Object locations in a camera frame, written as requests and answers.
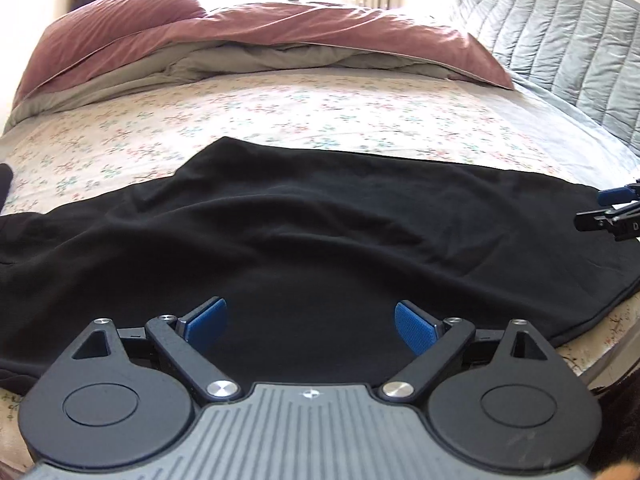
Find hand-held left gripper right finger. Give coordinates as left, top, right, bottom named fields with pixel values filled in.
left=377, top=300, right=556, bottom=403

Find floral bed sheet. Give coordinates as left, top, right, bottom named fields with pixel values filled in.
left=0, top=67, right=640, bottom=461

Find folded black garment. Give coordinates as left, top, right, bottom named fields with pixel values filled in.
left=0, top=162, right=15, bottom=211

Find black fleece pants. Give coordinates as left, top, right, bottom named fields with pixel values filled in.
left=0, top=136, right=640, bottom=396

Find grey quilted headboard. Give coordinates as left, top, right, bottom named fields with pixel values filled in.
left=450, top=0, right=640, bottom=191

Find pink and grey duvet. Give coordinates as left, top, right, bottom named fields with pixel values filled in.
left=5, top=0, right=516, bottom=133

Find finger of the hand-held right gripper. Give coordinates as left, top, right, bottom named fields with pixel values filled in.
left=575, top=202, right=640, bottom=234
left=597, top=179, right=640, bottom=208

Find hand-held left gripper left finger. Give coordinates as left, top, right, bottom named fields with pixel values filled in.
left=70, top=297, right=241, bottom=403

